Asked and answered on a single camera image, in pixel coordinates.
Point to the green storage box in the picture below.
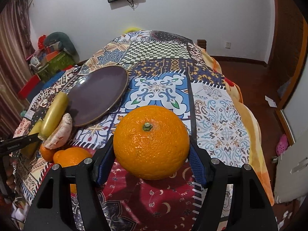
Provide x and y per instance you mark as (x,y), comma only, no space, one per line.
(53,63)

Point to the small mandarin orange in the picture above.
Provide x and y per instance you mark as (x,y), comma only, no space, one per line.
(71,156)
(47,154)

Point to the yellow fuzzy cushion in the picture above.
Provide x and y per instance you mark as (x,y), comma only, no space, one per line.
(131,29)

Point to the white wall socket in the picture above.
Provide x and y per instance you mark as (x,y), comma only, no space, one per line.
(228,45)

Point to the dark purple plate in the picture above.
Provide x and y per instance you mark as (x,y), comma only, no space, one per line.
(96,93)

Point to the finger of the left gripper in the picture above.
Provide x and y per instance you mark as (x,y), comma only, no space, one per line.
(11,145)

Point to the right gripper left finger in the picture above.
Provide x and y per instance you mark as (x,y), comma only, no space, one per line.
(52,209)

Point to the pink slipper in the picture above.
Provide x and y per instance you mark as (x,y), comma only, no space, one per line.
(282,145)

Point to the large orange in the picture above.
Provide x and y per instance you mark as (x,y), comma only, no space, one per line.
(151,142)

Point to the orange yellow blanket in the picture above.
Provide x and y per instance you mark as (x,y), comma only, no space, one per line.
(256,156)

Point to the red flat box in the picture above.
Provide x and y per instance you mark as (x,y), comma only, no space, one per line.
(28,87)

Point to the teal plush toy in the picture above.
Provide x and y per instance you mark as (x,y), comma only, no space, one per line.
(62,42)

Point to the peeled pomelo segment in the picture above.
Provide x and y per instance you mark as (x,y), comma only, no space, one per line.
(61,134)

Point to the striped brown curtain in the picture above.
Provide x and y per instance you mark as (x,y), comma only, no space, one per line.
(16,46)

